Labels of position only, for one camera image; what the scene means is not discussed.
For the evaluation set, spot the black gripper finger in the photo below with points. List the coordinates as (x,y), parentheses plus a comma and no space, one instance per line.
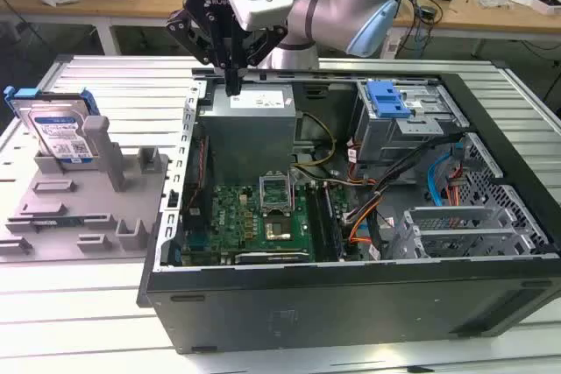
(188,34)
(263,47)

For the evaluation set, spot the hard disk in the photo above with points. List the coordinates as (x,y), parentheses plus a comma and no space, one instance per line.
(57,129)

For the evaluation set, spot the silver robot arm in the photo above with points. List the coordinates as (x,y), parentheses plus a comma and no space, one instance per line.
(333,10)

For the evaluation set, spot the metal disk bay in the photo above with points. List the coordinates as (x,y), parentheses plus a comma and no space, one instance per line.
(456,238)

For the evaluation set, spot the wooden desk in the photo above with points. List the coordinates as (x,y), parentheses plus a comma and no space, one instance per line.
(153,2)

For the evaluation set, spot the grey power supply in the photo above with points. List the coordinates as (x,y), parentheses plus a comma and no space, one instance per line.
(245,129)

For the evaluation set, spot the blue plastic drive latch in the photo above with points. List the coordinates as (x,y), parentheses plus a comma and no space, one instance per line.
(388,100)

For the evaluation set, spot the metal drive cage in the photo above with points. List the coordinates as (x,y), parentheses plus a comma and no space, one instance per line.
(394,129)

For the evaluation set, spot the green motherboard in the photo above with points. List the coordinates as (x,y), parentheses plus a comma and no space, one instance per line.
(232,216)

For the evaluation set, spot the black RAM slot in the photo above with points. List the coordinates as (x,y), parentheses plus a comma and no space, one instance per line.
(313,220)
(334,220)
(327,220)
(319,220)

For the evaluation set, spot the CPU socket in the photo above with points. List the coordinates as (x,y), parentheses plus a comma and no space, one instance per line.
(278,227)

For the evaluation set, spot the grey parts rack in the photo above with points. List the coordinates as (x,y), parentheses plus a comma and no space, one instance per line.
(87,216)

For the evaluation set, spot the dark RAM stick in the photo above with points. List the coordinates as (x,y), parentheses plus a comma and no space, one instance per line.
(48,221)

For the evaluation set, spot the black PC case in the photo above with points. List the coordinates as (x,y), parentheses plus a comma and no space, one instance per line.
(307,304)

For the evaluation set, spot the small white box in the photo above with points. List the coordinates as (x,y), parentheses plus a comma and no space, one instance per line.
(548,4)

